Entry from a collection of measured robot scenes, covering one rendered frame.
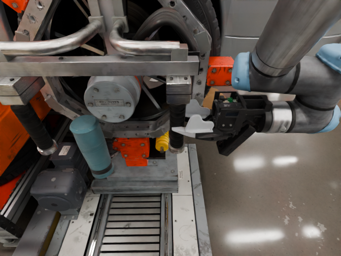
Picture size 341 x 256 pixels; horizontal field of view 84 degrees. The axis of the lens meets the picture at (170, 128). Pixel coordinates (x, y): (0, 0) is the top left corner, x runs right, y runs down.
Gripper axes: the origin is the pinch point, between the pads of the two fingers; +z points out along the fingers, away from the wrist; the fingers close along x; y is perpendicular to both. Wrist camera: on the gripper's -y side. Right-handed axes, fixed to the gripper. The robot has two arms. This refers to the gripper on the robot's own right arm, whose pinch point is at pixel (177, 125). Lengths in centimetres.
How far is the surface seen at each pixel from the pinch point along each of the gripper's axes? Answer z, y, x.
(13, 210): 75, -58, -6
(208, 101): -40, -82, -129
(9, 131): 65, -21, -21
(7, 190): 82, -56, -16
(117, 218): 31, -77, -10
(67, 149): 52, -40, -28
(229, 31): -20.9, 9.0, -42.2
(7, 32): 61, 9, -43
